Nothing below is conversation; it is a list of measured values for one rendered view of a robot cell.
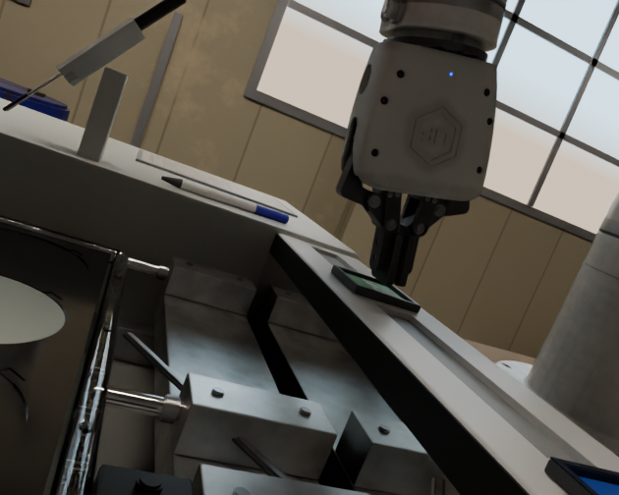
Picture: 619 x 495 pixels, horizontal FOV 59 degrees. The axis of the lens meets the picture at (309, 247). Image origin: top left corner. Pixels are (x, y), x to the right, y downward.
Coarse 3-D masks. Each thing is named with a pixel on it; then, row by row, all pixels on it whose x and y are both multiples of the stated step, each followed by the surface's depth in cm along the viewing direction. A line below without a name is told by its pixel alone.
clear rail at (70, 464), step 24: (120, 264) 45; (120, 288) 40; (120, 312) 36; (96, 336) 31; (96, 360) 28; (96, 384) 26; (72, 408) 24; (96, 408) 24; (72, 432) 22; (96, 432) 22; (72, 456) 20; (96, 456) 21; (72, 480) 19
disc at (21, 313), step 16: (0, 288) 33; (16, 288) 33; (32, 288) 34; (0, 304) 30; (16, 304) 31; (32, 304) 32; (48, 304) 33; (0, 320) 29; (16, 320) 29; (32, 320) 30; (48, 320) 31; (64, 320) 32; (0, 336) 27; (16, 336) 28; (32, 336) 28; (48, 336) 29
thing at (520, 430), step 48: (288, 240) 53; (336, 288) 39; (384, 336) 31; (432, 336) 36; (432, 384) 25; (480, 384) 30; (480, 432) 22; (528, 432) 25; (576, 432) 27; (528, 480) 19
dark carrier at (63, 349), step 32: (0, 224) 44; (0, 256) 38; (32, 256) 40; (64, 256) 43; (96, 256) 45; (64, 288) 36; (96, 288) 38; (0, 352) 26; (32, 352) 27; (64, 352) 28; (0, 384) 23; (32, 384) 24; (64, 384) 25; (0, 416) 21; (32, 416) 22; (64, 416) 23; (0, 448) 20; (32, 448) 20; (0, 480) 18; (32, 480) 19
